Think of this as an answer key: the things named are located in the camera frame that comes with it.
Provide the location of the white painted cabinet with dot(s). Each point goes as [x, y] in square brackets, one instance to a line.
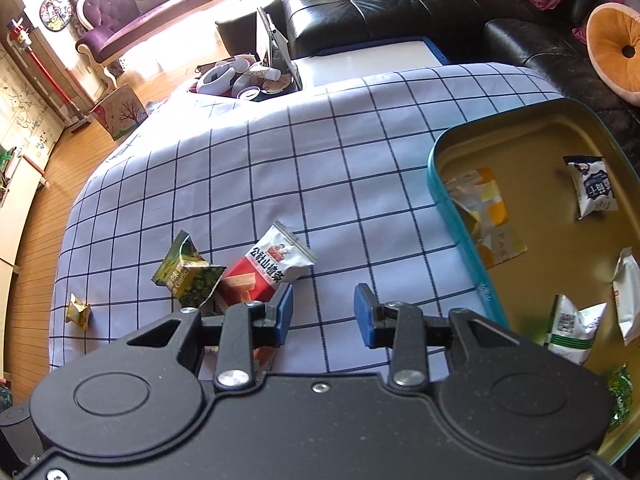
[20, 105]

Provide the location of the white low table blue edge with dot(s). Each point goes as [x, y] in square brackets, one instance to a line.
[365, 60]

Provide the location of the green pea snack packet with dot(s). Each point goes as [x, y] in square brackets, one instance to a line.
[187, 275]

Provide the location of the gold foil candy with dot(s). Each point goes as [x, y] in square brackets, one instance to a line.
[77, 312]

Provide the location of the red stick vacuum cleaner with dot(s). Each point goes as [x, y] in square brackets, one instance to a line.
[45, 77]

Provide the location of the paper bag with tree print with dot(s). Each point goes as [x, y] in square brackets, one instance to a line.
[120, 112]

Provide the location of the white red snack packet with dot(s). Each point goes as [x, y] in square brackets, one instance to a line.
[629, 295]

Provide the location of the black stool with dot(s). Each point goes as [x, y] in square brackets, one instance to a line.
[235, 35]

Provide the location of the black and white snack packet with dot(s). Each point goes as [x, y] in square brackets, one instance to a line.
[592, 185]

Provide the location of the red snack packet with sticks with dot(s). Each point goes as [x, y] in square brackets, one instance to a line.
[270, 265]

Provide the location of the teal tin box gold inside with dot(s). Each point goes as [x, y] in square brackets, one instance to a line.
[530, 160]

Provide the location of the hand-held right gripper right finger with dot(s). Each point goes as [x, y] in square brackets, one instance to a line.
[367, 317]

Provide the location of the orange and white snack packet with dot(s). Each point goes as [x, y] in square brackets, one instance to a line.
[487, 210]

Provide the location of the white plastic appliance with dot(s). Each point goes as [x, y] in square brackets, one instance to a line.
[220, 77]

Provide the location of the purple chaise longue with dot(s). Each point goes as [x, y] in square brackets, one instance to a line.
[115, 25]

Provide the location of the orange round cushion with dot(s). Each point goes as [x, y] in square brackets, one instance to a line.
[612, 35]

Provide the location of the black leather sofa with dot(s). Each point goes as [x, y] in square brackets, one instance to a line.
[375, 5]

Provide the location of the white low bench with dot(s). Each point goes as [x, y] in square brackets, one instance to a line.
[15, 210]

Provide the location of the white checked tablecloth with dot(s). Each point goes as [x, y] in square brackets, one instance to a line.
[300, 170]

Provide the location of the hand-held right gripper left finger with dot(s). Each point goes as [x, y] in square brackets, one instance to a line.
[284, 315]

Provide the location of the round colourful wall decoration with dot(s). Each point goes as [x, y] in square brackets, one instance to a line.
[56, 11]

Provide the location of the green foil candy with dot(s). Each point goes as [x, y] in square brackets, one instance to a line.
[620, 397]

